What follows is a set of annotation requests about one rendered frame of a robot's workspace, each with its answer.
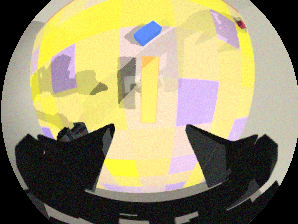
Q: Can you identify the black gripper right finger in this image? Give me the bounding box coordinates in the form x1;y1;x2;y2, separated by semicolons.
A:
185;124;258;188

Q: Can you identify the blue rectangular block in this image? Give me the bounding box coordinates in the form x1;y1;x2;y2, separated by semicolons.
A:
134;20;162;47

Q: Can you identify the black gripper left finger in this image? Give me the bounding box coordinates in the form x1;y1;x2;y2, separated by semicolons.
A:
37;123;116;193

